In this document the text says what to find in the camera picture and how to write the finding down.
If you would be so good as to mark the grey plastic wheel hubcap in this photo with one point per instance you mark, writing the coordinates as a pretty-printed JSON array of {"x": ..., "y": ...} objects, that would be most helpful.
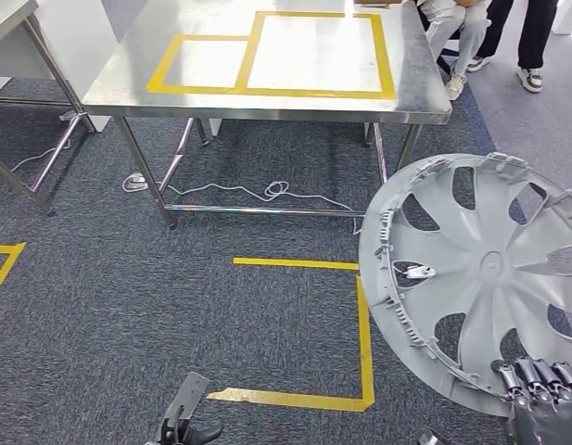
[{"x": 492, "y": 288}]

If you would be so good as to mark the torn yellow floor tape square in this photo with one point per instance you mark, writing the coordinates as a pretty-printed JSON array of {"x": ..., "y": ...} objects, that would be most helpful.
[{"x": 365, "y": 338}]

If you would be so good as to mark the white partition board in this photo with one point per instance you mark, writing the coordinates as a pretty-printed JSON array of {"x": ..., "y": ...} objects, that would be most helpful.
[{"x": 82, "y": 43}]

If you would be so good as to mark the yellow tape rectangles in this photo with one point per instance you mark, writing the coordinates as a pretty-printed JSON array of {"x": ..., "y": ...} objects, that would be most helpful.
[{"x": 251, "y": 52}]

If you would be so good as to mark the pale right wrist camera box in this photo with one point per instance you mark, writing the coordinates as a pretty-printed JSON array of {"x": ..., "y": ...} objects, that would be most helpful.
[{"x": 431, "y": 439}]

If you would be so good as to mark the person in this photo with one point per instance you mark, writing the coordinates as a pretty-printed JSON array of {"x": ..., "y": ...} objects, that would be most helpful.
[
  {"x": 457, "y": 31},
  {"x": 531, "y": 31}
]

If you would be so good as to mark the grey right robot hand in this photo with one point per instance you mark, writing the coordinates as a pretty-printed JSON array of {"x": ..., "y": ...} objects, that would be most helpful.
[{"x": 545, "y": 411}]

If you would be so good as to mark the white power plug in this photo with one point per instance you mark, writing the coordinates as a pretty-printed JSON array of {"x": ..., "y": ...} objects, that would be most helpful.
[{"x": 134, "y": 182}]

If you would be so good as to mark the stainless steel workbench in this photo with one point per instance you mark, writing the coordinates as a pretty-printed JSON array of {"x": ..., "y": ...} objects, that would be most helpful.
[
  {"x": 2, "y": 15},
  {"x": 405, "y": 73}
]

